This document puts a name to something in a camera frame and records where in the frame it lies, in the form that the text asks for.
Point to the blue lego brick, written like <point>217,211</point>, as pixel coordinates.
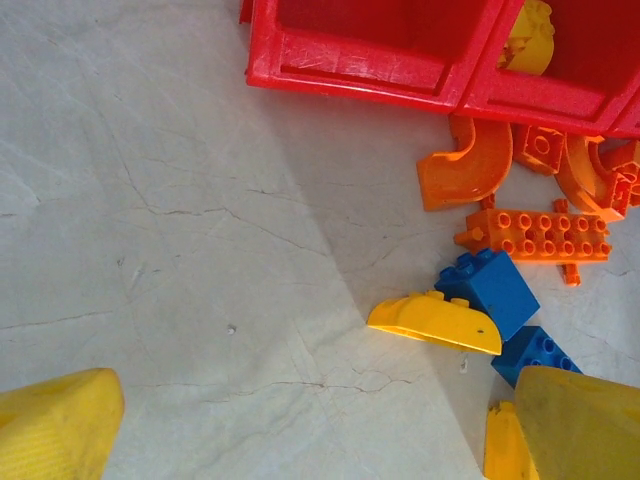
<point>500,295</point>
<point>535,350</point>

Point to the yellow curved lego brick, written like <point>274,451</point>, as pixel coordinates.
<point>440,322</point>

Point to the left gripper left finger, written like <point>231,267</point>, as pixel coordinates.
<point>50,430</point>

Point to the orange lego brick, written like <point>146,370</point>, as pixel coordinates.
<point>627,170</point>

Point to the orange long studded lego plate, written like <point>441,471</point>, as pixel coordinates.
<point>540,235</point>

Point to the orange curved lego piece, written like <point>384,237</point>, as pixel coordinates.
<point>465,175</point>
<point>580,185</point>

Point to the small orange square lego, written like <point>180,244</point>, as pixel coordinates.
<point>542,147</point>

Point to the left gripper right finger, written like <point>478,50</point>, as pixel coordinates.
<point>585,430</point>

